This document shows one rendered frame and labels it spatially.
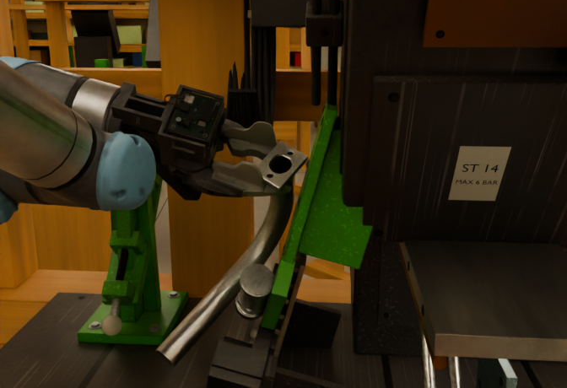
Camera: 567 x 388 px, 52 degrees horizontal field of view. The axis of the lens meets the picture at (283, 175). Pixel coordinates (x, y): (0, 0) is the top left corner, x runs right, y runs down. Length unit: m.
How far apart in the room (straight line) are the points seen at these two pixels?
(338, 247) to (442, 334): 0.20
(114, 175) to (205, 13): 0.47
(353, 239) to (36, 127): 0.33
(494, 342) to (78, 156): 0.37
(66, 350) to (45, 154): 0.46
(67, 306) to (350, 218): 0.58
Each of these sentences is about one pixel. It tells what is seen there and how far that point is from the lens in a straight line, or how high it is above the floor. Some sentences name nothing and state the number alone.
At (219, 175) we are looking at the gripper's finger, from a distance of 0.67.
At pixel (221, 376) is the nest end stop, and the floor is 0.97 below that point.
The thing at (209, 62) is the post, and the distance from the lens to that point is 0.97.
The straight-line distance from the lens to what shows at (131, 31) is 7.70.
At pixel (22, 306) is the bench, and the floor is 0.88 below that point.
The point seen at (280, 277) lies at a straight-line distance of 0.61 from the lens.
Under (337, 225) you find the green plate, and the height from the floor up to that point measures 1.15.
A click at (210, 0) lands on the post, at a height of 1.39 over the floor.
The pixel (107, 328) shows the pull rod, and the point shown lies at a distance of 0.86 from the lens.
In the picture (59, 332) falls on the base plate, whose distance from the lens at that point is 0.98.
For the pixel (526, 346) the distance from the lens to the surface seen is 0.48.
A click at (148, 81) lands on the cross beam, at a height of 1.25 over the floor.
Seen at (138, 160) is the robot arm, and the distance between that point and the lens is 0.57.
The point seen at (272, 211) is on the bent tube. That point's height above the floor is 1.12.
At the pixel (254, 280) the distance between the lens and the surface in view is 0.63.
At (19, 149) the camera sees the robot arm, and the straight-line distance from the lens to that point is 0.50.
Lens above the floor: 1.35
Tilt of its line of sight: 14 degrees down
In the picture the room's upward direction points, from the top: straight up
